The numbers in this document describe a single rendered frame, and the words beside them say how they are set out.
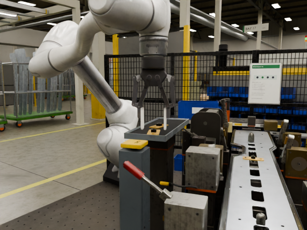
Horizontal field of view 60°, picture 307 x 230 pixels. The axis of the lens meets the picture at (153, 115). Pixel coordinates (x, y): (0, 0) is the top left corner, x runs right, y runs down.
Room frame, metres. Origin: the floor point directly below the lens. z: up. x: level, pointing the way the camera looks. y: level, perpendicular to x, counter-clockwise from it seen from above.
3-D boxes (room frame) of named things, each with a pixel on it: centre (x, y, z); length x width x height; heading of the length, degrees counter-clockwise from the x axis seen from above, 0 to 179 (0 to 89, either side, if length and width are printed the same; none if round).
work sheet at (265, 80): (2.02, -0.84, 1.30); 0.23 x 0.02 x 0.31; 71
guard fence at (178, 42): (3.80, 0.07, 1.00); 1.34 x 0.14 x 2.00; 55
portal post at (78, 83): (7.78, 2.17, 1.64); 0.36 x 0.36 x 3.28; 55
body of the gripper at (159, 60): (0.86, 0.00, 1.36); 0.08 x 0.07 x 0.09; 85
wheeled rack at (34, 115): (8.17, 3.60, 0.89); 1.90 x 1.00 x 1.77; 147
